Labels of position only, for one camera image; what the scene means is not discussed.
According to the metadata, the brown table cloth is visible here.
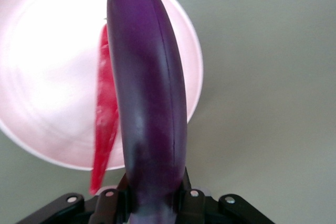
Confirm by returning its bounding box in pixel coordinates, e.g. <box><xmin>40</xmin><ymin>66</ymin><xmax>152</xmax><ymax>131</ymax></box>
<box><xmin>0</xmin><ymin>0</ymin><xmax>336</xmax><ymax>224</ymax></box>

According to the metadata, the red chili pepper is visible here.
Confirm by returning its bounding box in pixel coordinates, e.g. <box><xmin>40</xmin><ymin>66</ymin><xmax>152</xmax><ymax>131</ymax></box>
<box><xmin>88</xmin><ymin>23</ymin><xmax>120</xmax><ymax>196</ymax></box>

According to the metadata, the pink round plate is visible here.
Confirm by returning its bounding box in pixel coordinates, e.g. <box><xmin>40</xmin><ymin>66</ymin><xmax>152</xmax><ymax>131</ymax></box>
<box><xmin>0</xmin><ymin>0</ymin><xmax>204</xmax><ymax>171</ymax></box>

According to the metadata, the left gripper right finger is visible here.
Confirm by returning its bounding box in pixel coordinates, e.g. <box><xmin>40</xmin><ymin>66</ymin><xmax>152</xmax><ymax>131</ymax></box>
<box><xmin>169</xmin><ymin>166</ymin><xmax>218</xmax><ymax>224</ymax></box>

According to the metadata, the purple eggplant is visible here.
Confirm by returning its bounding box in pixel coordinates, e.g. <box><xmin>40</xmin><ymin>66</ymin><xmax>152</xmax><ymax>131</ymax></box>
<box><xmin>106</xmin><ymin>0</ymin><xmax>188</xmax><ymax>224</ymax></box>

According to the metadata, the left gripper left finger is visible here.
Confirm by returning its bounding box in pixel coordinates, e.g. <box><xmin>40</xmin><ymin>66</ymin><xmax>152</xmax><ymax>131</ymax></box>
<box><xmin>89</xmin><ymin>173</ymin><xmax>133</xmax><ymax>224</ymax></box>

